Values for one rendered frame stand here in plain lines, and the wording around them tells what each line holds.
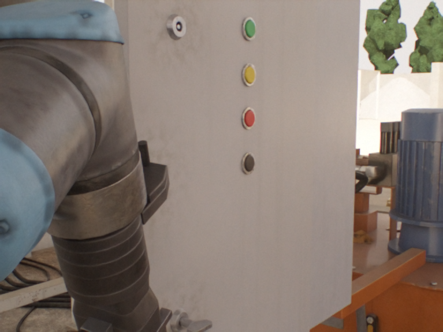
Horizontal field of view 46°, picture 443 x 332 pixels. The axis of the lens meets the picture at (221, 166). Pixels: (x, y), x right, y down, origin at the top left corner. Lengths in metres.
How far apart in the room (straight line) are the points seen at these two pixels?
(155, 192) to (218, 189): 0.20
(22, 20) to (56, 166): 0.10
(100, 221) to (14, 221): 0.16
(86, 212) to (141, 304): 0.13
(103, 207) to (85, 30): 0.13
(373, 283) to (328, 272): 0.26
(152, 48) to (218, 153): 0.16
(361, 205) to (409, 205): 0.30
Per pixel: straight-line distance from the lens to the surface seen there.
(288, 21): 0.80
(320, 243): 0.97
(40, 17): 0.34
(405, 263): 1.43
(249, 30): 0.70
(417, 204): 1.60
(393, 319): 1.46
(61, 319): 2.78
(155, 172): 0.49
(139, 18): 0.56
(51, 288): 2.52
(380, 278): 1.29
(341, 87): 0.99
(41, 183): 0.27
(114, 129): 0.37
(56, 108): 0.29
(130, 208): 0.41
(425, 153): 1.57
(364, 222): 1.85
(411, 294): 1.43
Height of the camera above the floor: 1.05
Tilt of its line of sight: 7 degrees down
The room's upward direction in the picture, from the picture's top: straight up
